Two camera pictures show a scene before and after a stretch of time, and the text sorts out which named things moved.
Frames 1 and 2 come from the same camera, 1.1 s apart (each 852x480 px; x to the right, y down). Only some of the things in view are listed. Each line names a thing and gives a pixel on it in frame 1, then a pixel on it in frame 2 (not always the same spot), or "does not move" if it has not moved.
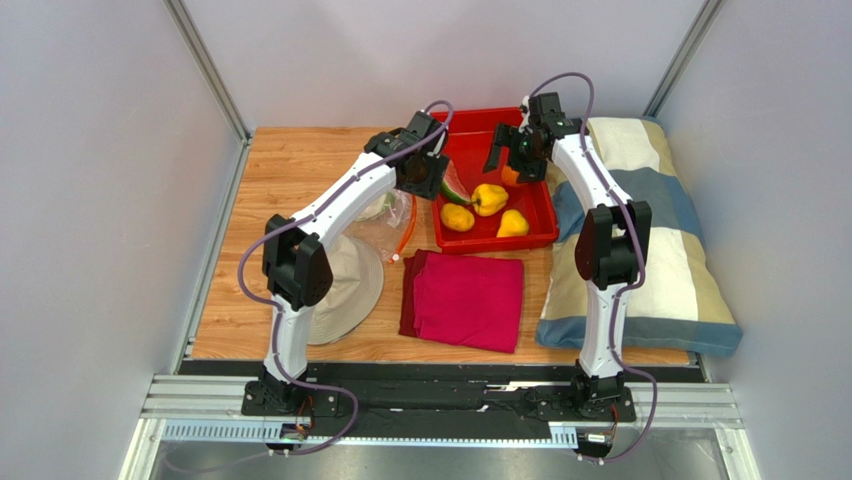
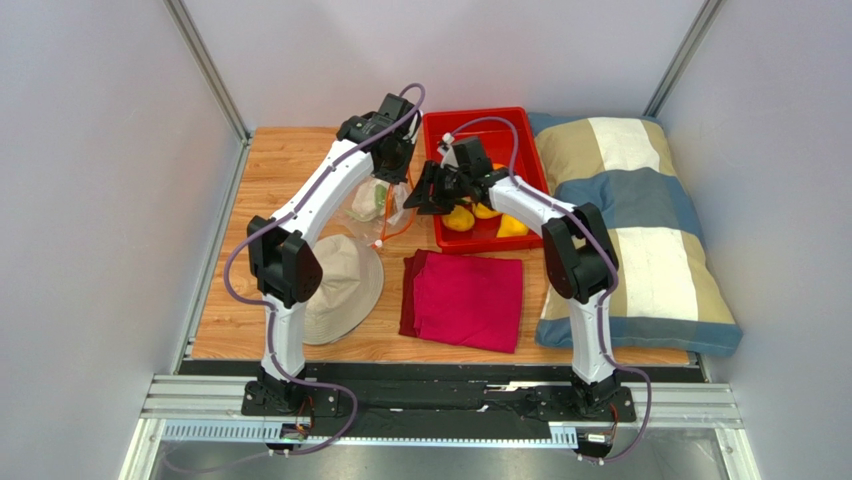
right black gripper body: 517,156 to 440,188
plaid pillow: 682,304 does not move
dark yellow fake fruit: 456,217 does not move
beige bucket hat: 355,292 does not move
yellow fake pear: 513,224 does not move
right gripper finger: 502,138 to 423,196
